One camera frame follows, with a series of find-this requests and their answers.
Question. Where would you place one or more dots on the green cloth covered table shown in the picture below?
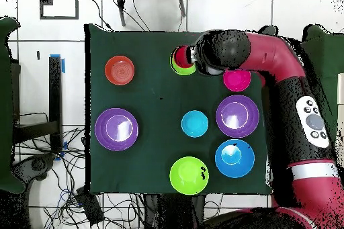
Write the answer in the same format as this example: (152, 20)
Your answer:
(5, 105)
(330, 59)

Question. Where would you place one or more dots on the large green bowl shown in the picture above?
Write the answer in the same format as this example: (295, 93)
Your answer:
(185, 178)

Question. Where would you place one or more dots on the small black floor marker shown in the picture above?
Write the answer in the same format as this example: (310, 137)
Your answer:
(38, 55)

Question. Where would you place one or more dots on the black grey machine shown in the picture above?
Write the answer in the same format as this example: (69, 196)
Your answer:
(37, 164)

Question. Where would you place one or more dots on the red cup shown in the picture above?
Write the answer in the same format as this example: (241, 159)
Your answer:
(182, 57)

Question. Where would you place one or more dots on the black power strip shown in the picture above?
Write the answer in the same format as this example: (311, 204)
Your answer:
(90, 208)

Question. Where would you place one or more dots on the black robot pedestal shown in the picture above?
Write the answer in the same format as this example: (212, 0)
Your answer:
(174, 213)

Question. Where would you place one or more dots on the large blue bowl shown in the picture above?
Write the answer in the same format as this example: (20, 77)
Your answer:
(242, 167)

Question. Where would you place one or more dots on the small blue bowl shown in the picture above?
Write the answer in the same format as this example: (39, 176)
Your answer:
(194, 123)

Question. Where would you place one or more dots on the dark green tablecloth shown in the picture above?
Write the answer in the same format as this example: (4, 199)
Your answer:
(161, 92)

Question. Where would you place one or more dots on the orange bowl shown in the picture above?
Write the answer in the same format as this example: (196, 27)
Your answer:
(119, 70)

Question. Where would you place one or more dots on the blue tape strip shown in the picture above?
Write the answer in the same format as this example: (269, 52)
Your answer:
(65, 145)
(63, 65)

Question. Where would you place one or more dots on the black metal stand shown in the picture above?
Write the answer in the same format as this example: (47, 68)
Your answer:
(55, 92)

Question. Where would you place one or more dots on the small green bowl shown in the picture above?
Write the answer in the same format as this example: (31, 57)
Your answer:
(182, 71)

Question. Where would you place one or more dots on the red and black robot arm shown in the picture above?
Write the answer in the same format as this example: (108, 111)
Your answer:
(282, 59)

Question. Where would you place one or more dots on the wide purple bowl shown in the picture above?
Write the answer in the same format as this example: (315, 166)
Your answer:
(102, 132)
(228, 102)

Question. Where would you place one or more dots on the pink bowl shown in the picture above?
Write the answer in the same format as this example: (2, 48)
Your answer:
(237, 81)

